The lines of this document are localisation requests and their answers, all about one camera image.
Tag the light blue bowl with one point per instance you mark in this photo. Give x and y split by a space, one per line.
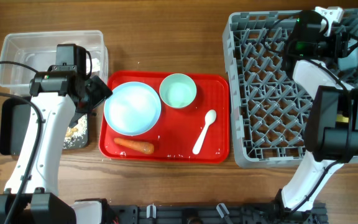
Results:
349 62

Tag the yellow cup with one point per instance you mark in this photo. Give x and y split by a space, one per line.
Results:
340 118

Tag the mint green bowl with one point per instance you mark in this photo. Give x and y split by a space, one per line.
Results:
178 90

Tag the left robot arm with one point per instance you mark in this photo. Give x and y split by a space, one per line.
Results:
31 193

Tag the rice and peanuts pile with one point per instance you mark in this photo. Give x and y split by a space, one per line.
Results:
77 137

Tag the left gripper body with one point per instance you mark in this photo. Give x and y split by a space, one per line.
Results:
97 90

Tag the white tissue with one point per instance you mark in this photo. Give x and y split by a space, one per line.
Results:
93 66

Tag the clear plastic bin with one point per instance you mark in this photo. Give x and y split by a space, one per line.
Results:
38 50

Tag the grey dishwasher rack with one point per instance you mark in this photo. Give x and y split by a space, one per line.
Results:
269 111

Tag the white plastic spoon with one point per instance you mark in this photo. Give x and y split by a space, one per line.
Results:
209 119

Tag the red serving tray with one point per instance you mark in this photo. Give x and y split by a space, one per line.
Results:
177 130

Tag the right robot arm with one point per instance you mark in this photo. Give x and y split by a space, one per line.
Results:
331 133

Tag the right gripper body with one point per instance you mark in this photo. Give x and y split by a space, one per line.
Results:
344 42

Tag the black tray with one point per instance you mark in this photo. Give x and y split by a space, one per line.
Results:
14 122

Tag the orange carrot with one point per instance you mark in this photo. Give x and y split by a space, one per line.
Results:
139 146

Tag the light blue plate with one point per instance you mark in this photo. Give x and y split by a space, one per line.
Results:
133 108

